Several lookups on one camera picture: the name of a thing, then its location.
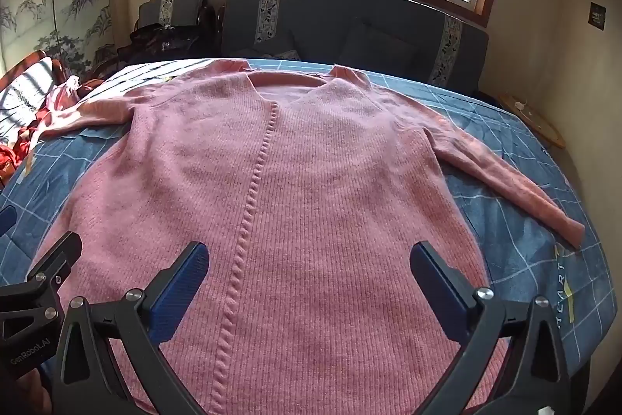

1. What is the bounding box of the pink knit sweater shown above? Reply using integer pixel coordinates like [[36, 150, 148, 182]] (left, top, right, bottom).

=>
[[43, 60, 584, 414]]

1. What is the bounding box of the red and white clothes pile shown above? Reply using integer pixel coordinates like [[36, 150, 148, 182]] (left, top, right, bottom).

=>
[[1, 76, 104, 189]]

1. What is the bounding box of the blue plaid bed quilt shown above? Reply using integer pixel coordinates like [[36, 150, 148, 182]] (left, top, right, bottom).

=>
[[1, 72, 618, 373]]

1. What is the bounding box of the striped red trimmed pillow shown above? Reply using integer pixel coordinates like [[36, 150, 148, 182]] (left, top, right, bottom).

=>
[[0, 51, 68, 146]]

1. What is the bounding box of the round wooden side table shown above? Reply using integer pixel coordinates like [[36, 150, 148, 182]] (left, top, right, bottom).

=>
[[498, 93, 566, 149]]

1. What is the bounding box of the dark grey sofa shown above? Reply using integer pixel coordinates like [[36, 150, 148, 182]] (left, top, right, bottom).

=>
[[222, 0, 488, 96]]

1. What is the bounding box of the black wall plaque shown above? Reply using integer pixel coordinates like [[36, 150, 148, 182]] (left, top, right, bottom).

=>
[[588, 2, 606, 30]]

